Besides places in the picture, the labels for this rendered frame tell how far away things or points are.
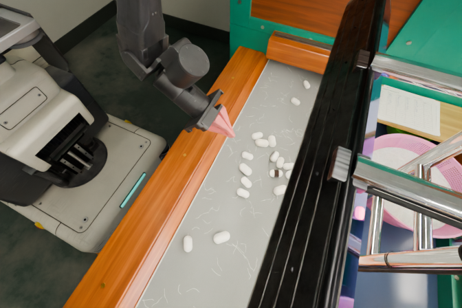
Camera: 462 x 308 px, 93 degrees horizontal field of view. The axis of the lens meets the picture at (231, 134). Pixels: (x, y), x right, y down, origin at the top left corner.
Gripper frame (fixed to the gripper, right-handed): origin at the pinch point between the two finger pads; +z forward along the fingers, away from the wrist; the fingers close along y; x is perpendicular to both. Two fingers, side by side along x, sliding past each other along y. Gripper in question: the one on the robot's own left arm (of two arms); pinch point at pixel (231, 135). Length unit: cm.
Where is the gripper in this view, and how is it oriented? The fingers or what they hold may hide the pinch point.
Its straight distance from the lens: 50.3
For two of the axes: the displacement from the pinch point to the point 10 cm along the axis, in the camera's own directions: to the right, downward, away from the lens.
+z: 6.9, 6.1, 3.9
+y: 4.2, -7.8, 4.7
